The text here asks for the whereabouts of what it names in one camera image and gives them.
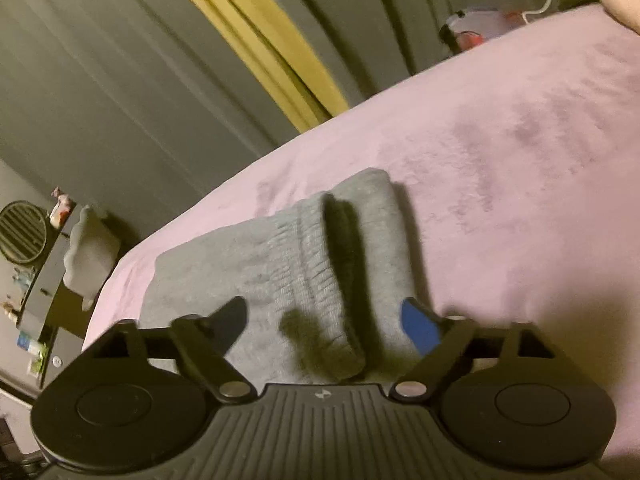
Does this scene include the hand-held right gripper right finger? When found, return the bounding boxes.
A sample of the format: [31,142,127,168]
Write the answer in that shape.
[390,297,557,404]

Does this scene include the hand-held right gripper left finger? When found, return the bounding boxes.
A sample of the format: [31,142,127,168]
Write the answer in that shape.
[92,296,255,404]

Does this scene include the grey sweat pants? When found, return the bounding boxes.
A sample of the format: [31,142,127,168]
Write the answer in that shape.
[140,167,432,387]

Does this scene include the pale cushion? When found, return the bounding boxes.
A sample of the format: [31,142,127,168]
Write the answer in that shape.
[63,204,122,312]

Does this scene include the grey cabinet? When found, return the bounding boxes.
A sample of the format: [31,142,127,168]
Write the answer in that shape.
[14,220,108,388]

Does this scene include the red and white figurine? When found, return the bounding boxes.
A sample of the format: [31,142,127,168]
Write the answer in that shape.
[48,186,77,227]

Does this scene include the small blue and green box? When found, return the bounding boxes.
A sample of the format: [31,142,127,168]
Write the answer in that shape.
[16,332,48,377]

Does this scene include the grey-green curtain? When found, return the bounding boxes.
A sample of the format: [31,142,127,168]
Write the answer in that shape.
[240,0,603,108]
[0,0,306,233]

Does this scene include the yellow curtain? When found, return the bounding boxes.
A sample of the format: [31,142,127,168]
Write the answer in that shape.
[150,0,351,133]

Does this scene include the white and red device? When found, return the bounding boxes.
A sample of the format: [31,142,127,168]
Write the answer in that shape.
[439,6,523,54]

